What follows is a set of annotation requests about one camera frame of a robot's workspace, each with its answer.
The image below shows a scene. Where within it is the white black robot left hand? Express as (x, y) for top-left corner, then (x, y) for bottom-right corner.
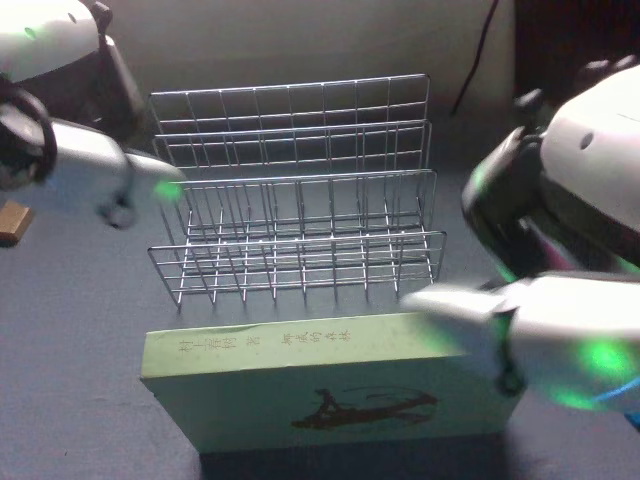
(0, 0), (187, 231)

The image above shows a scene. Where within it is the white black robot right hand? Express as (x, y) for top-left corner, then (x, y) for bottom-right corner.
(400, 55), (640, 413)

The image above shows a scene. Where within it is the pale green paperback book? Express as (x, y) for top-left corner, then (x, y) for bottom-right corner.
(139, 312), (522, 454)

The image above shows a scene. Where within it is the small wooden block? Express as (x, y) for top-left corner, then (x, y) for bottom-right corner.
(0, 199), (37, 249)

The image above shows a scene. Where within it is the grey table cloth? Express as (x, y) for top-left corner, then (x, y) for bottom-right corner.
(0, 74), (640, 480)

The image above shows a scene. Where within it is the dark red cable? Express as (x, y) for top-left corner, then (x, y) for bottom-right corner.
(451, 0), (501, 117)

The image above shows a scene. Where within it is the silver wire file rack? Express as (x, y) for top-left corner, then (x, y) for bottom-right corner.
(146, 73), (448, 312)

